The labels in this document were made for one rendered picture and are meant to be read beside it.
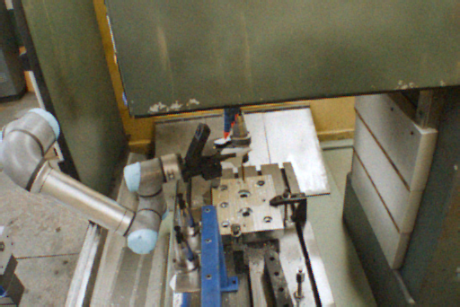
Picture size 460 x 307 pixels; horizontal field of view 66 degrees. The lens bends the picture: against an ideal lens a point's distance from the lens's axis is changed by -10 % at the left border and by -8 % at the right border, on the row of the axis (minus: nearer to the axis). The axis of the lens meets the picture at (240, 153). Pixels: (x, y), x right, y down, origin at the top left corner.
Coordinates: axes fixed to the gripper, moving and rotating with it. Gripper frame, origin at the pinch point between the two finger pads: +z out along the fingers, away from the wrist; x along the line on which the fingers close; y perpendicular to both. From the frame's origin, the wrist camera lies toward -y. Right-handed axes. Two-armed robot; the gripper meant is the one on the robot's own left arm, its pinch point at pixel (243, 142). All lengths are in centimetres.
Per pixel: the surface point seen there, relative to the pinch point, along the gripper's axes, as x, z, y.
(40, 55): -44, -56, -26
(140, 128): -111, -29, 47
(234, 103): 30.5, -10.3, -29.2
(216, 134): -89, 11, 49
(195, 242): 25.8, -22.2, 7.1
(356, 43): 36, 11, -39
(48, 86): -43, -56, -15
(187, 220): 22.1, -22.6, 2.8
